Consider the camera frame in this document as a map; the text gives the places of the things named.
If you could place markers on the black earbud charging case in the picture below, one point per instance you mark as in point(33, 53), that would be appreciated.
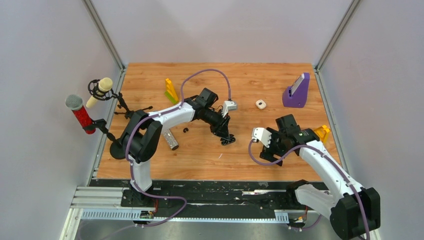
point(227, 141)

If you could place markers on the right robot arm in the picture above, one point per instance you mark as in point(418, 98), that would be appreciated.
point(352, 210)

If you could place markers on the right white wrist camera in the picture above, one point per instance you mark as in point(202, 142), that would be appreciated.
point(262, 135)

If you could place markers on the beige microphone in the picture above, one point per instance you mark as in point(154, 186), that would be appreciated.
point(99, 91)

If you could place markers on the silver glitter microphone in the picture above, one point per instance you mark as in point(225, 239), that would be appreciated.
point(170, 139)

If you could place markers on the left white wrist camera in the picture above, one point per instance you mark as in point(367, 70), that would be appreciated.
point(228, 106)

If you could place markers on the black mounting rail base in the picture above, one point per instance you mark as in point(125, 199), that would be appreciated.
point(208, 200)

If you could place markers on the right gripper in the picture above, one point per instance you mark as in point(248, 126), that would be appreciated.
point(268, 153)

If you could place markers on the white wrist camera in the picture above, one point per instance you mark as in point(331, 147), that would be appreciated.
point(228, 106)
point(262, 135)

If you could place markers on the red microphone grey head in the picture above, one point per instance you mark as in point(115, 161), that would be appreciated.
point(75, 104)

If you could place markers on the colourful toy car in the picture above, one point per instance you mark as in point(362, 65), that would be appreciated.
point(323, 132)

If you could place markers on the purple stand with phone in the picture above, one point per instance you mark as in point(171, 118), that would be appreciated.
point(296, 95)

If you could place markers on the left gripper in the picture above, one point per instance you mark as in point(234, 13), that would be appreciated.
point(221, 129)

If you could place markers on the black round stand base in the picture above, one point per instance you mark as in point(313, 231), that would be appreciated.
point(117, 150)

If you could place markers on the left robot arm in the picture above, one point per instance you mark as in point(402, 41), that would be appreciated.
point(141, 136)

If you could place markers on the yellow green toy block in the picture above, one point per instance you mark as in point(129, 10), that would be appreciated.
point(170, 92)

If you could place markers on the white earbud charging case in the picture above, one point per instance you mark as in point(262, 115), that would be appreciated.
point(261, 104)

